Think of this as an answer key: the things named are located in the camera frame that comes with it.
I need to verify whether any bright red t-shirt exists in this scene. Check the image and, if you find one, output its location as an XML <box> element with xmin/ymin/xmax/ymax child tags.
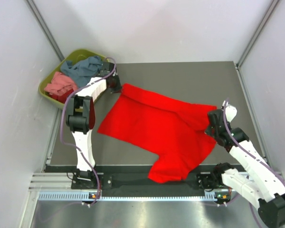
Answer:
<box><xmin>98</xmin><ymin>84</ymin><xmax>216</xmax><ymax>183</ymax></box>

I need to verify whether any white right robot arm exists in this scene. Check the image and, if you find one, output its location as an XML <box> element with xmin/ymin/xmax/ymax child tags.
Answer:
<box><xmin>205</xmin><ymin>100</ymin><xmax>285</xmax><ymax>228</ymax></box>

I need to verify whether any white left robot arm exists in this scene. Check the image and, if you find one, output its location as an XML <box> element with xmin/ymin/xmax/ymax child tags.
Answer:
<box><xmin>63</xmin><ymin>61</ymin><xmax>122</xmax><ymax>190</ymax></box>

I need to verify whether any blue-grey t-shirt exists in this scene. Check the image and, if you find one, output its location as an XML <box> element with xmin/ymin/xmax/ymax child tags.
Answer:
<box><xmin>60</xmin><ymin>56</ymin><xmax>103</xmax><ymax>88</ymax></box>

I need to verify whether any green plastic laundry bin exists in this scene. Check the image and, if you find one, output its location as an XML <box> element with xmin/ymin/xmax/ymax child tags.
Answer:
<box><xmin>38</xmin><ymin>49</ymin><xmax>105</xmax><ymax>109</ymax></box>

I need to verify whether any pink t-shirt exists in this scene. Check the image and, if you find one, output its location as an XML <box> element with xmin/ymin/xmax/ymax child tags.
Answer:
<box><xmin>44</xmin><ymin>72</ymin><xmax>78</xmax><ymax>95</ymax></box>

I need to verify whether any dark red t-shirt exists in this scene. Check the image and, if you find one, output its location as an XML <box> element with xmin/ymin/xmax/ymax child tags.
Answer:
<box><xmin>49</xmin><ymin>90</ymin><xmax>73</xmax><ymax>104</ymax></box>

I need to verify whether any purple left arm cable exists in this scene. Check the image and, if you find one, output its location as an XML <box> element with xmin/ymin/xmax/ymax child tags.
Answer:
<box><xmin>60</xmin><ymin>57</ymin><xmax>117</xmax><ymax>207</ymax></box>

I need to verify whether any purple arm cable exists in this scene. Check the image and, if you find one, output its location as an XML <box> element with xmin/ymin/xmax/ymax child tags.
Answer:
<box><xmin>60</xmin><ymin>57</ymin><xmax>117</xmax><ymax>207</ymax></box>
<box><xmin>222</xmin><ymin>97</ymin><xmax>285</xmax><ymax>228</ymax></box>

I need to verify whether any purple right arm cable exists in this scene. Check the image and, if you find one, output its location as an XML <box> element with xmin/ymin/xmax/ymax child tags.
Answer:
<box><xmin>222</xmin><ymin>97</ymin><xmax>285</xmax><ymax>228</ymax></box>

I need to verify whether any white slotted cable duct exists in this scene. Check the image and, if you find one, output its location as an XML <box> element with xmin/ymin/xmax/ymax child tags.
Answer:
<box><xmin>38</xmin><ymin>191</ymin><xmax>231</xmax><ymax>203</ymax></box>

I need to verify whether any left aluminium corner post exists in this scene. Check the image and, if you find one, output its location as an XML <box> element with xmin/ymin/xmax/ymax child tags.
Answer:
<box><xmin>24</xmin><ymin>0</ymin><xmax>65</xmax><ymax>61</ymax></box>

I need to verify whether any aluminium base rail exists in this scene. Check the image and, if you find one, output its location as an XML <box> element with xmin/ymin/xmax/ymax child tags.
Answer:
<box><xmin>28</xmin><ymin>172</ymin><xmax>285</xmax><ymax>190</ymax></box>

